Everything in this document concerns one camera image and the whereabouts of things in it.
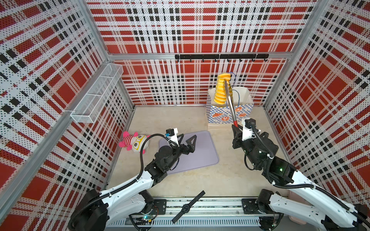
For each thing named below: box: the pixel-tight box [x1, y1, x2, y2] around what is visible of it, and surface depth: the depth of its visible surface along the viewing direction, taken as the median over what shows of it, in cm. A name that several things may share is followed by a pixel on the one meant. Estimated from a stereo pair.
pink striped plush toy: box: [118, 130, 152, 155], surface depth 95 cm
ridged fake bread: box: [213, 72, 231, 105], surface depth 65 cm
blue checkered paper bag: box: [206, 86, 255, 124], surface depth 90 cm
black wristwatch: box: [171, 190, 206, 224], surface depth 75 cm
